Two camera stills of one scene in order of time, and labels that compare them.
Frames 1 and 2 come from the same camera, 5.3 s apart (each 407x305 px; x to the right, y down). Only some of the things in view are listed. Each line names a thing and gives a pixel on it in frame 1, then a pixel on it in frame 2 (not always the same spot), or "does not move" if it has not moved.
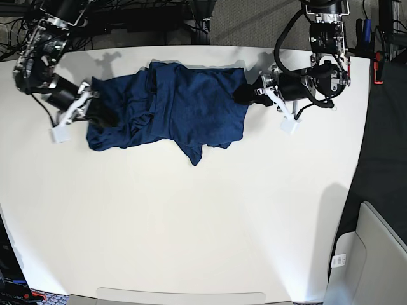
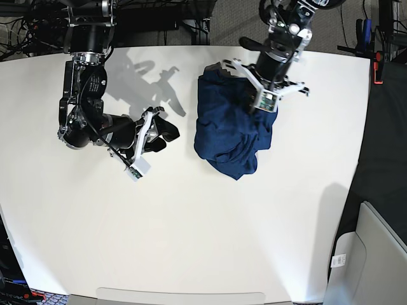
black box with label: [14, 288] does not move
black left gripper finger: [100, 111] → [168, 131]
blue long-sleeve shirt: [162, 101] → [229, 133]
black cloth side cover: [381, 177] does not move
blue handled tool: [367, 29] does not move
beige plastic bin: [369, 265] does not move
